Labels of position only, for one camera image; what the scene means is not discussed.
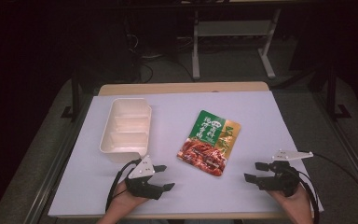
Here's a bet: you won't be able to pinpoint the person's left hand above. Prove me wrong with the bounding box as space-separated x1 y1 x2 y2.
104 179 151 218

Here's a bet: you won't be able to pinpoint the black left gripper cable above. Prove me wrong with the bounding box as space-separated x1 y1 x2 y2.
104 159 143 214

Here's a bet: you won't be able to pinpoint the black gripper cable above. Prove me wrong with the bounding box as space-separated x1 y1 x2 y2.
104 159 143 214
287 166 322 224

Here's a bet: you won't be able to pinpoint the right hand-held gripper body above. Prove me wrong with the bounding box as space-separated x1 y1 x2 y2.
255 149 314 198

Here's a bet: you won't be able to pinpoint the white compartment container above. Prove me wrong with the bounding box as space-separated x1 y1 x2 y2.
99 97 153 164

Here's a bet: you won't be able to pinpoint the aluminium rail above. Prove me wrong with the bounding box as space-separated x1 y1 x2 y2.
311 91 358 206
22 99 90 224

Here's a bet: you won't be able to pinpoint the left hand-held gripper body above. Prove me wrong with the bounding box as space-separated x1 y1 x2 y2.
124 155 165 201

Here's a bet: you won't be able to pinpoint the black stand leg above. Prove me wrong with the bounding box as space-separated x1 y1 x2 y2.
324 62 352 121
60 69 82 123

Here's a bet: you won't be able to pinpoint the white metal stand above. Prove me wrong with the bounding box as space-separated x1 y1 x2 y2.
191 8 282 81

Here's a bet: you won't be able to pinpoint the white table mat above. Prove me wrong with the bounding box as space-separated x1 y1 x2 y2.
48 91 324 218

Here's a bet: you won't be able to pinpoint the black floor cables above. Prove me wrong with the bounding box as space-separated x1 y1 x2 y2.
124 29 198 84

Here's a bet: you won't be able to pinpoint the green and red snack packet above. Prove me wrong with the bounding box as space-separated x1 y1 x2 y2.
176 109 242 177

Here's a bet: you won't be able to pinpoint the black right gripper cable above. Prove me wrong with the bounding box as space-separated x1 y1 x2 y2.
287 166 322 224

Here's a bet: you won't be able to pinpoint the thin black cable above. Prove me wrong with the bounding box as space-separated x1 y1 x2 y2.
311 152 358 202

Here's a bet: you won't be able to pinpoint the person's right hand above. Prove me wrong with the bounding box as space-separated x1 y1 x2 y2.
266 184 314 220

